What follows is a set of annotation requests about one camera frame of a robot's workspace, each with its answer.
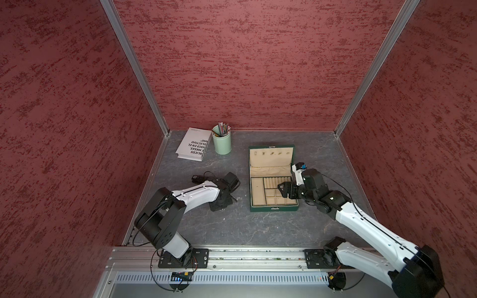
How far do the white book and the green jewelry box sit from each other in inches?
13.2

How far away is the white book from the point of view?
3.53ft

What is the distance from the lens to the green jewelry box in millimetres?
858

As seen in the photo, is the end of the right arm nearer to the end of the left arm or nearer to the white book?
the end of the left arm

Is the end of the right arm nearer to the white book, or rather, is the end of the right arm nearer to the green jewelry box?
the green jewelry box
